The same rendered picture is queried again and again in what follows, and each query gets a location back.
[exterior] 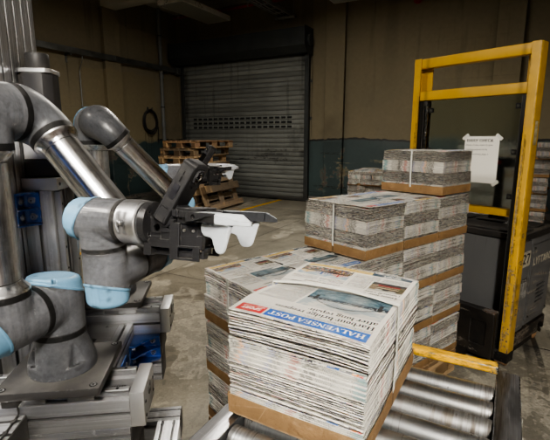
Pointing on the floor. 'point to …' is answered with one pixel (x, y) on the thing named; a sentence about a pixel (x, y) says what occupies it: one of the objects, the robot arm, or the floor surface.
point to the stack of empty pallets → (193, 155)
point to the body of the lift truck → (472, 244)
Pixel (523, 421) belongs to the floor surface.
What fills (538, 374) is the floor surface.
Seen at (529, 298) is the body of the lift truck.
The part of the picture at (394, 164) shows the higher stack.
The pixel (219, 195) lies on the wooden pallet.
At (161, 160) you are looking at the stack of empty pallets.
